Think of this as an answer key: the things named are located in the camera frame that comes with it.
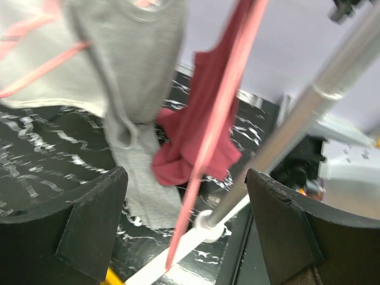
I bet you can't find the maroon tank top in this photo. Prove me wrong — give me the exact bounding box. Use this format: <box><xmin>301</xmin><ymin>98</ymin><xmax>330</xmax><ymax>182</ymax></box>
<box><xmin>152</xmin><ymin>0</ymin><xmax>254</xmax><ymax>186</ymax></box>

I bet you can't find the grey clothes rack pole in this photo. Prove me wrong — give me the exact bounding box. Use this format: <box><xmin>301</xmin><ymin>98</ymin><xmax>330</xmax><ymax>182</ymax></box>
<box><xmin>206</xmin><ymin>1</ymin><xmax>379</xmax><ymax>228</ymax></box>

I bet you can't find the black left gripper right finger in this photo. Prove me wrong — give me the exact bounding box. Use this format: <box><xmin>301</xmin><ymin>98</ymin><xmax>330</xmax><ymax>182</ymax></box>
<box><xmin>246</xmin><ymin>169</ymin><xmax>379</xmax><ymax>284</ymax></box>

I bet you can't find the white tank top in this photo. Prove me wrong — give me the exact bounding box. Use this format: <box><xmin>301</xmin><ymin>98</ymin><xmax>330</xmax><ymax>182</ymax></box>
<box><xmin>1</xmin><ymin>1</ymin><xmax>189</xmax><ymax>229</ymax></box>

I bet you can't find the yellow plastic tray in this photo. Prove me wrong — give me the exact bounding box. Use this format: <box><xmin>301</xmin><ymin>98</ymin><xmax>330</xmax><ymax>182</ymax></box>
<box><xmin>102</xmin><ymin>267</ymin><xmax>124</xmax><ymax>285</ymax></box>

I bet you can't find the white rack base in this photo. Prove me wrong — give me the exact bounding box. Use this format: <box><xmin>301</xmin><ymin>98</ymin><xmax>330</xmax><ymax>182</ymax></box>
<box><xmin>125</xmin><ymin>195</ymin><xmax>249</xmax><ymax>285</ymax></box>

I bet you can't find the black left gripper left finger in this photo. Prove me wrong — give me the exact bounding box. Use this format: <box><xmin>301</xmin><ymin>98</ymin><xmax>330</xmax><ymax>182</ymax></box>
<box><xmin>1</xmin><ymin>167</ymin><xmax>128</xmax><ymax>284</ymax></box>

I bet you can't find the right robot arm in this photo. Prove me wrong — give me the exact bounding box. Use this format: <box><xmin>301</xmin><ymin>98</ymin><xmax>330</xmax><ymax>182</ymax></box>
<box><xmin>271</xmin><ymin>123</ymin><xmax>379</xmax><ymax>219</ymax></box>

